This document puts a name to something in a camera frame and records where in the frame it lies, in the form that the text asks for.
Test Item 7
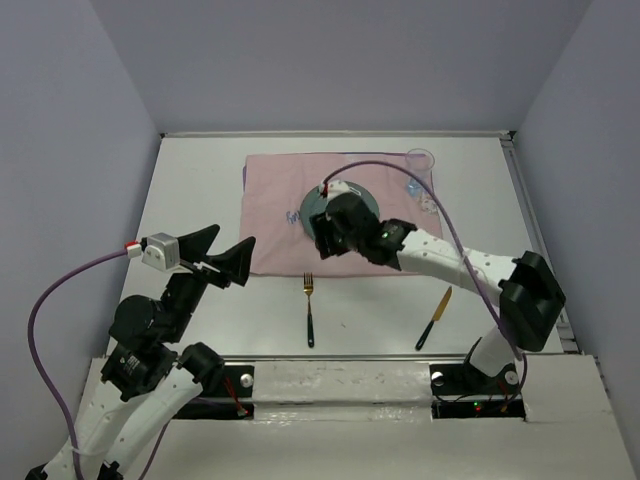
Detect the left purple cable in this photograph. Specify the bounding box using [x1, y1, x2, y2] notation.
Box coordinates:
[27, 248, 166, 480]

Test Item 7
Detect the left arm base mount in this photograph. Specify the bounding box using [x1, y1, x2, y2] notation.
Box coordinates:
[174, 363, 255, 421]

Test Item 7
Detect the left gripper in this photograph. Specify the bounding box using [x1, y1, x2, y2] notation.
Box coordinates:
[164, 222, 258, 339]

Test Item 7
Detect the gold fork green handle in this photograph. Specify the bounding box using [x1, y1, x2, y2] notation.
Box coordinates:
[303, 272, 315, 348]

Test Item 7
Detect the clear drinking glass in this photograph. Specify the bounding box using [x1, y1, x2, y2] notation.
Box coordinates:
[405, 148, 435, 198]

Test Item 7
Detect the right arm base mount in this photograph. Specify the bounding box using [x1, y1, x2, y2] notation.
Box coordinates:
[430, 363, 526, 420]

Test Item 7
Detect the gold knife green handle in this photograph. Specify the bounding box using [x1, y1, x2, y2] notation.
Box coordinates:
[414, 286, 452, 351]

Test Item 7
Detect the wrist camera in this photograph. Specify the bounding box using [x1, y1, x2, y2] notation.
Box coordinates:
[125, 233, 182, 272]
[319, 179, 351, 202]

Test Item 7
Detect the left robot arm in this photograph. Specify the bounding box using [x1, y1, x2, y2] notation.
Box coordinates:
[26, 225, 256, 479]

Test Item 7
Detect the teal plate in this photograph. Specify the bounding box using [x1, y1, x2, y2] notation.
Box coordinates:
[299, 181, 380, 240]

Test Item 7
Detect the pink cloth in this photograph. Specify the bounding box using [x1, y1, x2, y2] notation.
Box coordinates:
[240, 152, 443, 278]

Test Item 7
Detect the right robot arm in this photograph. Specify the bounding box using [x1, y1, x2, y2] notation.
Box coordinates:
[309, 193, 566, 392]

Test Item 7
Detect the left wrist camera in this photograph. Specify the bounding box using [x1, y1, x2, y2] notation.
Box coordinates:
[125, 233, 182, 272]

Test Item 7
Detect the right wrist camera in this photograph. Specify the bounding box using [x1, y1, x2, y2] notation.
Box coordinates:
[319, 179, 351, 202]

